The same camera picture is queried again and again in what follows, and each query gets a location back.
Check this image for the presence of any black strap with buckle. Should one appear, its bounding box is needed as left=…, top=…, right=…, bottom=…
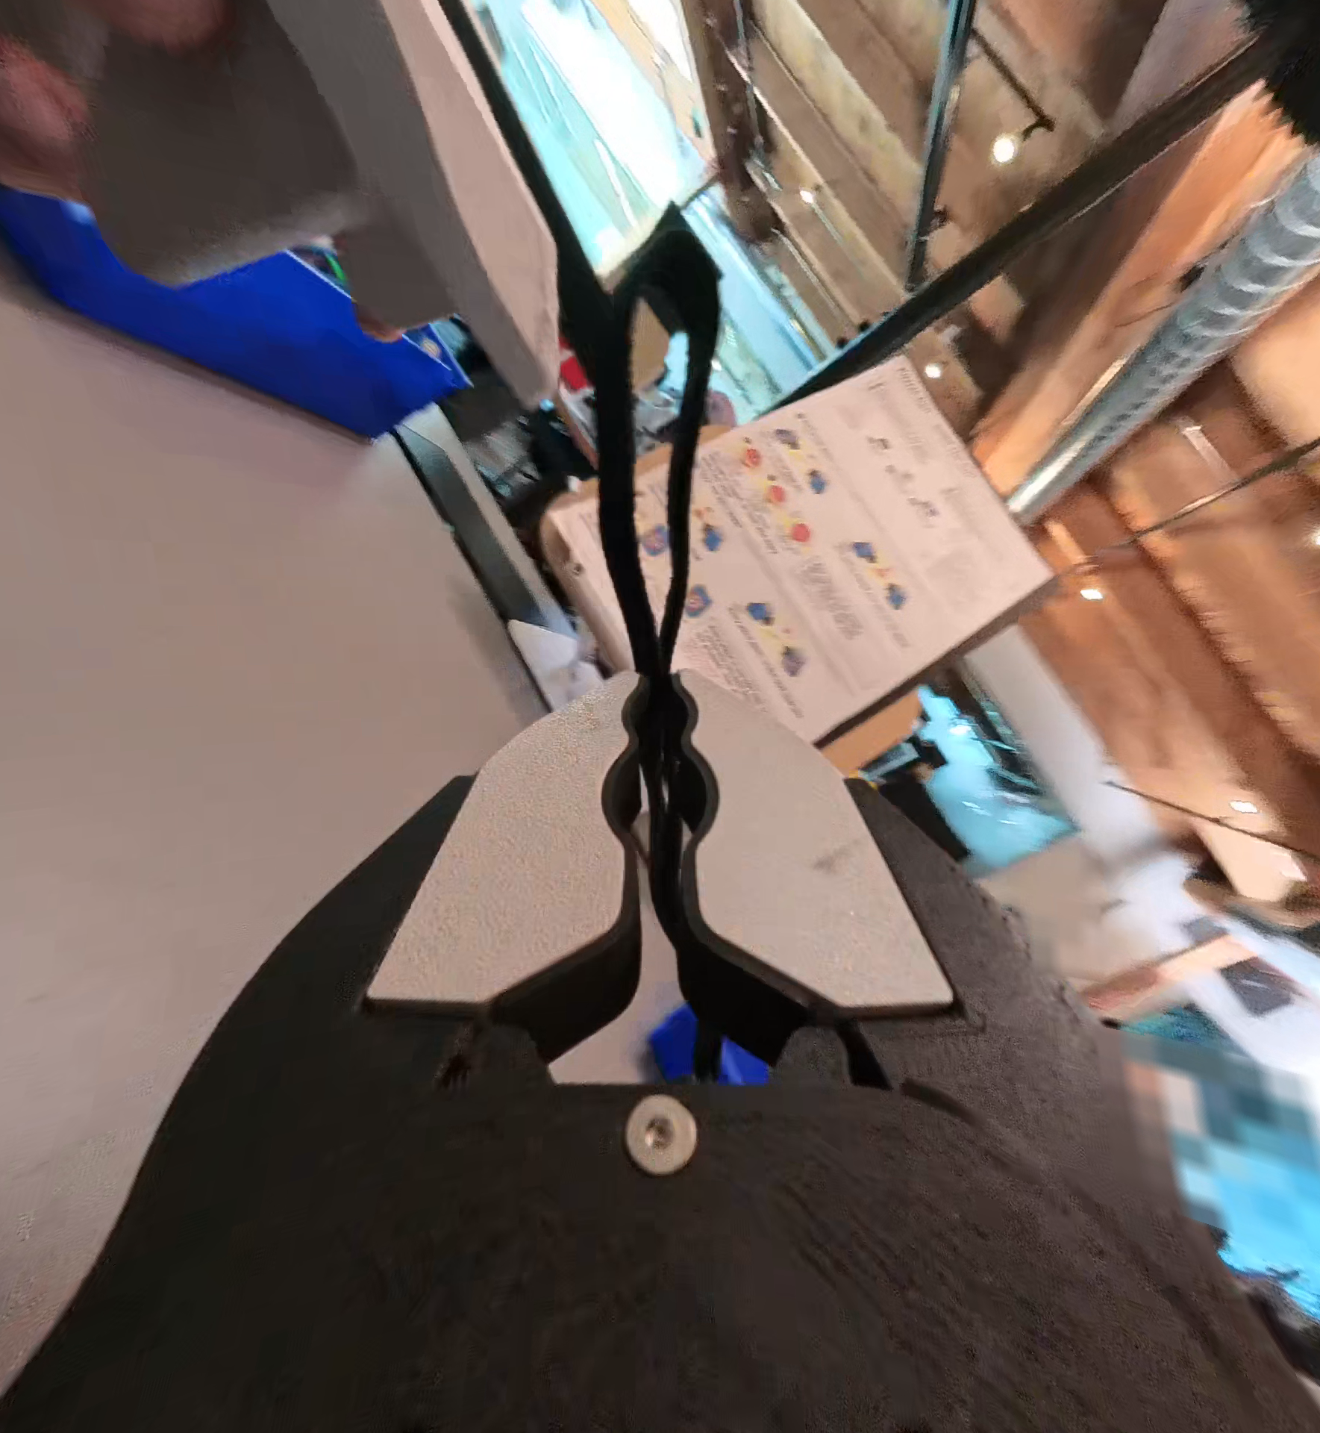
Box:
left=553, top=202, right=729, bottom=1086

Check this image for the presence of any person's left hand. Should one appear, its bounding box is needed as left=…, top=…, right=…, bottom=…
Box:
left=0, top=0, right=96, bottom=204

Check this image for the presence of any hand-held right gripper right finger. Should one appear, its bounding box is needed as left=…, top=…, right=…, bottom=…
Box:
left=674, top=669, right=958, bottom=1068

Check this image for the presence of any brown backing board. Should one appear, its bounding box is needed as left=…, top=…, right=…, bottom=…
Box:
left=537, top=449, right=931, bottom=775

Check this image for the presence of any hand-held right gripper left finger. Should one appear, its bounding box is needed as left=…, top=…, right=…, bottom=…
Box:
left=365, top=672, right=649, bottom=1064

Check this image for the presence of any silver ventilation duct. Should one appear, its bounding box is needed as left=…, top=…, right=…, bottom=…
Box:
left=1007, top=145, right=1320, bottom=529

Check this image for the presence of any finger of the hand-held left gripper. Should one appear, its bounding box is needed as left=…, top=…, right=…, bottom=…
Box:
left=271, top=0, right=569, bottom=405
left=80, top=0, right=371, bottom=290

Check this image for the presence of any blue plastic bin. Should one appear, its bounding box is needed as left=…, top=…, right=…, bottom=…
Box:
left=649, top=1002, right=774, bottom=1089
left=0, top=184, right=471, bottom=441

